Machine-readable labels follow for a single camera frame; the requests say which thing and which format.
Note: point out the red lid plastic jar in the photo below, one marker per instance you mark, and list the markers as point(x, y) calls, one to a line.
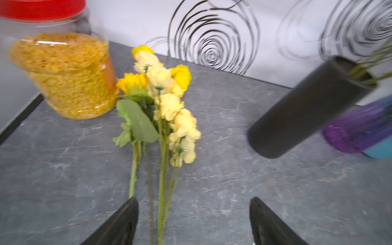
point(63, 52)

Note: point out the sunflower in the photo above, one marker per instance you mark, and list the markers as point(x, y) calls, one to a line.
point(138, 128)

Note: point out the purple glass vase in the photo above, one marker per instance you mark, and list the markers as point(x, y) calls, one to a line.
point(361, 128)

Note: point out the red rose low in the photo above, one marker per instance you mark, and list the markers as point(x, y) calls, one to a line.
point(359, 71)

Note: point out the yellow poppy stem large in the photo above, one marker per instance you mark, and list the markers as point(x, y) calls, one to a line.
point(182, 76)

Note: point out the yellow rose stem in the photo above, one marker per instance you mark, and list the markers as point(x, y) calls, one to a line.
point(177, 129)

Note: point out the black vase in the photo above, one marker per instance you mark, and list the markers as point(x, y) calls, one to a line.
point(323, 95)

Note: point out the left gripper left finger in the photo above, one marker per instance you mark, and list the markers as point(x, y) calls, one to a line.
point(119, 229)

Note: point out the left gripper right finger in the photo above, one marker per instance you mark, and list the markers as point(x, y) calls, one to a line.
point(268, 228)

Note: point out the teal ceramic vase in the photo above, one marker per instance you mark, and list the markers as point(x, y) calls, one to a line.
point(381, 150)

